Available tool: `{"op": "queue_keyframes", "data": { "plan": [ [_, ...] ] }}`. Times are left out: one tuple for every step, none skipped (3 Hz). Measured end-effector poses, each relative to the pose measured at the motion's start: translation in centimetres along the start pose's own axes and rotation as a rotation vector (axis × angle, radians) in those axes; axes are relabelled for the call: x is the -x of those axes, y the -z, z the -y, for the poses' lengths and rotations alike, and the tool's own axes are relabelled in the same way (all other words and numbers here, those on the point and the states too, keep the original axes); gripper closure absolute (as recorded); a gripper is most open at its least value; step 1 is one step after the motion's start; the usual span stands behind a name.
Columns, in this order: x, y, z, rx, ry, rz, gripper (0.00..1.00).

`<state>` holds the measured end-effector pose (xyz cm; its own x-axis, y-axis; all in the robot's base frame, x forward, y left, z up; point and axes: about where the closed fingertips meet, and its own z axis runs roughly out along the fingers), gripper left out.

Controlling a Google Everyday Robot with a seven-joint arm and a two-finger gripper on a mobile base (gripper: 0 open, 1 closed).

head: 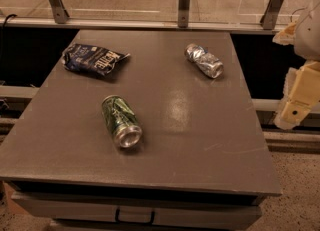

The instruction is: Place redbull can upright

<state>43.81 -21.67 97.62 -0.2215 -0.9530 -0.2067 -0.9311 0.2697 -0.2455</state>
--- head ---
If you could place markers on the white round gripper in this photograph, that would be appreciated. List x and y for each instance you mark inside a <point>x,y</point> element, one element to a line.
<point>310,36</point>

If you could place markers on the silver blue redbull can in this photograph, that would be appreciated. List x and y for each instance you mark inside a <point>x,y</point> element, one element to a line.
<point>208,63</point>

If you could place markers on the green soda can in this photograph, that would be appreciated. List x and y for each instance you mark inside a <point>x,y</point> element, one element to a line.
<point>121,122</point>

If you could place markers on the dark blue chip bag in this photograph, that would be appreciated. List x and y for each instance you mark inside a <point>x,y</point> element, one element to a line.
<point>82,58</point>

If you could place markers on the right metal rail bracket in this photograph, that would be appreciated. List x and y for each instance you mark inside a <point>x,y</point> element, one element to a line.
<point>270,16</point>

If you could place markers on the middle metal rail bracket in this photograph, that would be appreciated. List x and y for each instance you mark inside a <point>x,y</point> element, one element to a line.
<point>183,13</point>

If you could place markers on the grey drawer with black handle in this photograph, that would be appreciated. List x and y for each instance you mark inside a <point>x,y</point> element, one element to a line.
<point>124,212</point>

